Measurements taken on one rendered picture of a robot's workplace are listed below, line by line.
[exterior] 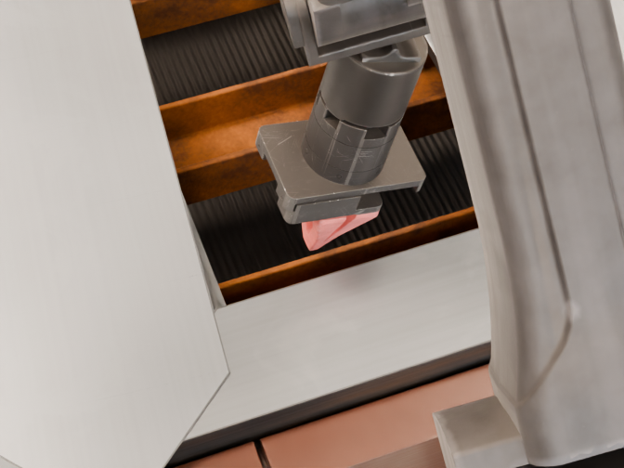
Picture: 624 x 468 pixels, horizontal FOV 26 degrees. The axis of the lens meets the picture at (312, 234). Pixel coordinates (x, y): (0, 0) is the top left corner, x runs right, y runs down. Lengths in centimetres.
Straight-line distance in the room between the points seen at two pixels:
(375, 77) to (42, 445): 32
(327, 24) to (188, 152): 50
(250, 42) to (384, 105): 69
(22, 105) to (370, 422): 37
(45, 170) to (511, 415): 66
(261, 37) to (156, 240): 57
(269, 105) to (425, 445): 45
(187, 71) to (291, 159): 61
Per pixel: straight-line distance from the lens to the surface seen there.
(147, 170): 102
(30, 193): 102
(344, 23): 77
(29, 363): 94
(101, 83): 108
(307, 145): 89
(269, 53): 150
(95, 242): 99
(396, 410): 93
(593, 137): 39
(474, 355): 95
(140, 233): 99
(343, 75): 83
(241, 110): 126
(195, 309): 95
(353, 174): 88
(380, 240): 113
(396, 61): 83
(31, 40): 112
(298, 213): 88
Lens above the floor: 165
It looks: 55 degrees down
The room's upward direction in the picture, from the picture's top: straight up
